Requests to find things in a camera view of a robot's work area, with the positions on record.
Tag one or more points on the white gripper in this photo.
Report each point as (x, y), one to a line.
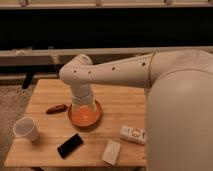
(82, 96)

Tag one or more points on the orange ceramic bowl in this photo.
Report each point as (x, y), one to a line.
(83, 116)

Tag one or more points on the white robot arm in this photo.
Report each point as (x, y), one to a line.
(179, 105)

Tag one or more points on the brown sausage-shaped object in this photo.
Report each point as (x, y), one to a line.
(56, 109)

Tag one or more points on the black rectangular phone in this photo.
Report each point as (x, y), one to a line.
(69, 146)

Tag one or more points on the wooden table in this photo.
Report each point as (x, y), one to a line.
(120, 105)

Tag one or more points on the white rectangular block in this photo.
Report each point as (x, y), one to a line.
(111, 152)

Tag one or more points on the white paper cup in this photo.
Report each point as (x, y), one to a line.
(26, 128)

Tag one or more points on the white printed snack packet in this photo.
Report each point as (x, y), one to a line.
(133, 134)

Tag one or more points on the grey horizontal rail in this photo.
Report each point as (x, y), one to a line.
(27, 57)

